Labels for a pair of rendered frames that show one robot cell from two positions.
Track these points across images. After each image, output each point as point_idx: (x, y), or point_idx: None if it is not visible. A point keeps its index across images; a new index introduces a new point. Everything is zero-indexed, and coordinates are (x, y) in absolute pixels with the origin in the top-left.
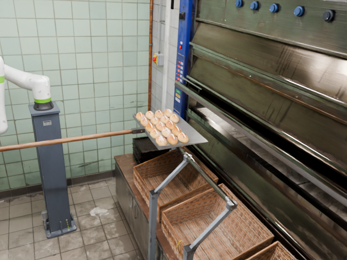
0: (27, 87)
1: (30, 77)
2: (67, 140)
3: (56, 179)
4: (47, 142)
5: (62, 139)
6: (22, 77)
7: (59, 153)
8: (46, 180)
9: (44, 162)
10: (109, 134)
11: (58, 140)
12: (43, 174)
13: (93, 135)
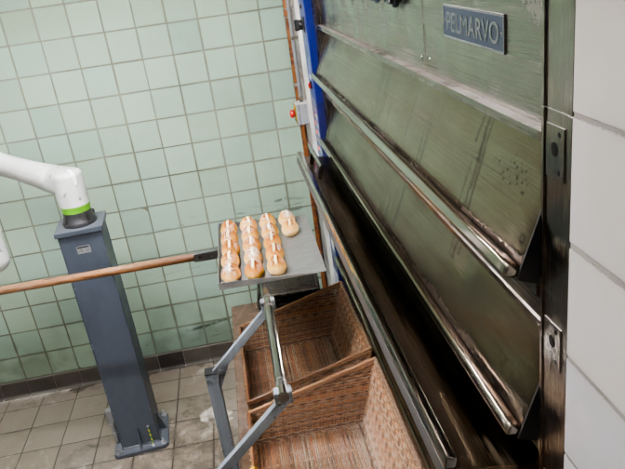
0: (48, 190)
1: (51, 171)
2: (75, 278)
3: (116, 351)
4: (42, 283)
5: (67, 276)
6: (40, 173)
7: (113, 302)
8: (99, 351)
9: (89, 319)
10: (150, 265)
11: (59, 277)
12: (92, 340)
13: (120, 268)
